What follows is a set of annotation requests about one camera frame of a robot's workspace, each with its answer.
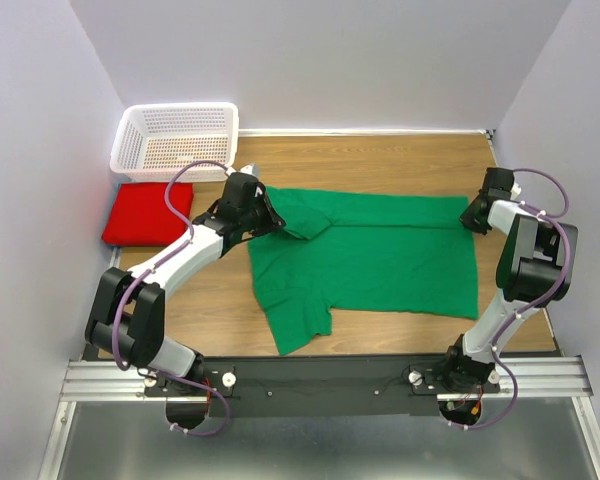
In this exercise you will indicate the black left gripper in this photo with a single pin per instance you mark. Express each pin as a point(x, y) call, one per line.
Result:
point(274, 220)

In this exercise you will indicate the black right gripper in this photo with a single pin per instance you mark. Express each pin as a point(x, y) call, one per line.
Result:
point(466, 219)

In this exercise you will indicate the green t shirt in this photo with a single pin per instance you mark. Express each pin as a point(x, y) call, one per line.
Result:
point(363, 252)

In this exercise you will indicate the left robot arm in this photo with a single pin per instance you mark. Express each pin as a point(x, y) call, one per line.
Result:
point(127, 317)

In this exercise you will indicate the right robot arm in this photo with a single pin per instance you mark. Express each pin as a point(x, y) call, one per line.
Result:
point(534, 269)

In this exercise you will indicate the folded red t shirt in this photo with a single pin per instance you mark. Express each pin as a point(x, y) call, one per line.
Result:
point(140, 218)

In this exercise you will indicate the white plastic perforated basket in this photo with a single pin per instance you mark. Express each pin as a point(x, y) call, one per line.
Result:
point(154, 141)

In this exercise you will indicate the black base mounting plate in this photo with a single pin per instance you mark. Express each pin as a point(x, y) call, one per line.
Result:
point(321, 386)

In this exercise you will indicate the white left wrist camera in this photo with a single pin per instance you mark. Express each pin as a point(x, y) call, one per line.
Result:
point(250, 169)

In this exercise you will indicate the aluminium frame rail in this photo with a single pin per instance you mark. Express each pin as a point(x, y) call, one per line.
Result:
point(110, 425)

